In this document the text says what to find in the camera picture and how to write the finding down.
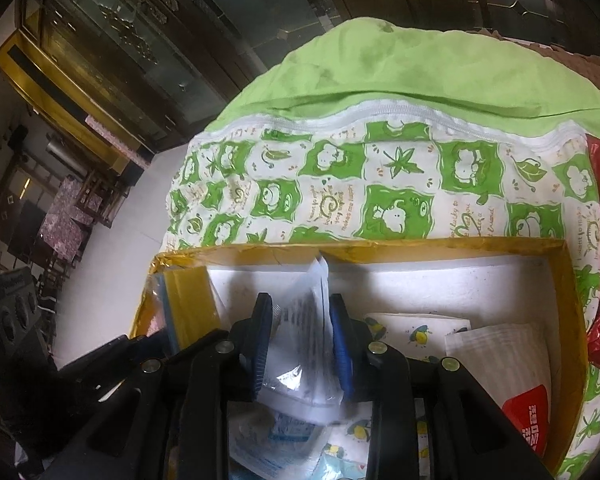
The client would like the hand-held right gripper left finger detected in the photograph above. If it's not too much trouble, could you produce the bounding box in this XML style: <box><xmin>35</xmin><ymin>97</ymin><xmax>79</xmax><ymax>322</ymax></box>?
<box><xmin>45</xmin><ymin>292</ymin><xmax>273</xmax><ymax>480</ymax></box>

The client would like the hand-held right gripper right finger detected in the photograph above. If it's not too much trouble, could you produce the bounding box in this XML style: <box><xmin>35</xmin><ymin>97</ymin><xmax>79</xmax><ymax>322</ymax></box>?
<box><xmin>329</xmin><ymin>294</ymin><xmax>551</xmax><ymax>480</ymax></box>

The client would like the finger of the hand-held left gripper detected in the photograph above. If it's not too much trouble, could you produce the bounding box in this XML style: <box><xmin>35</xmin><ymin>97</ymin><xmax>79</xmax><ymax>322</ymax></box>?
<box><xmin>55</xmin><ymin>332</ymin><xmax>178</xmax><ymax>403</ymax></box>

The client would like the small white printed packet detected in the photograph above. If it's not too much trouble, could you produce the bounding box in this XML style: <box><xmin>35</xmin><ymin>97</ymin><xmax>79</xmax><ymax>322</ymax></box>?
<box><xmin>257</xmin><ymin>255</ymin><xmax>346</xmax><ymax>423</ymax></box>

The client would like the bagged yellow sponge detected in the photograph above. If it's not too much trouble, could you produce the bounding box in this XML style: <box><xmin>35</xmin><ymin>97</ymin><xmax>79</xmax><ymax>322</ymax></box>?
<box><xmin>150</xmin><ymin>266</ymin><xmax>221</xmax><ymax>356</ymax></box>

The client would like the white desiccant packet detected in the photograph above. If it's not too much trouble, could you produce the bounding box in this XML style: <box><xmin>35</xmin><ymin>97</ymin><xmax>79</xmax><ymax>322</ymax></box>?
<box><xmin>229</xmin><ymin>407</ymin><xmax>317</xmax><ymax>479</ymax></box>

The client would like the yellow foam box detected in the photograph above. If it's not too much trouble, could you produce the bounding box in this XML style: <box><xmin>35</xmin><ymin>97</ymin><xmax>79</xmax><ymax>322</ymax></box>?
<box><xmin>130</xmin><ymin>239</ymin><xmax>588</xmax><ymax>480</ymax></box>

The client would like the pink marble table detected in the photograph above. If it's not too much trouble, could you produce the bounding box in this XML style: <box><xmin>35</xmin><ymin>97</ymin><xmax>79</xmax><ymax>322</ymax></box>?
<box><xmin>37</xmin><ymin>175</ymin><xmax>106</xmax><ymax>261</ymax></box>

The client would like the white striped red label packet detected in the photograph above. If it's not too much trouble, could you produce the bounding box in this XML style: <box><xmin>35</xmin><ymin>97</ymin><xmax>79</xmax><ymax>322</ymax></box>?
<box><xmin>445</xmin><ymin>322</ymin><xmax>553</xmax><ymax>463</ymax></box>

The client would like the green printed quilt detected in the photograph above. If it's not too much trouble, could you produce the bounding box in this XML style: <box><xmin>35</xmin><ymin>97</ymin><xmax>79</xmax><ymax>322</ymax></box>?
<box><xmin>165</xmin><ymin>17</ymin><xmax>600</xmax><ymax>480</ymax></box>

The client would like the gold framed cabinet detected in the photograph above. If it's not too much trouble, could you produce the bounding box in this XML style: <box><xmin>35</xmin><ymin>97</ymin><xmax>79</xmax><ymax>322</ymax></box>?
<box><xmin>0</xmin><ymin>30</ymin><xmax>146</xmax><ymax>171</ymax></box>

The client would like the wooden glass-door cabinet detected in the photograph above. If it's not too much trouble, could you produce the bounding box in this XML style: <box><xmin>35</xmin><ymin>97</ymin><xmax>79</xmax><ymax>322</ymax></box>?
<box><xmin>42</xmin><ymin>0</ymin><xmax>341</xmax><ymax>153</ymax></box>

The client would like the wooden glass door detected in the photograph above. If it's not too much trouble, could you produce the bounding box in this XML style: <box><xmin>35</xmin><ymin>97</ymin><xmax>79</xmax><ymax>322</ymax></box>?
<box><xmin>460</xmin><ymin>0</ymin><xmax>600</xmax><ymax>56</ymax></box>

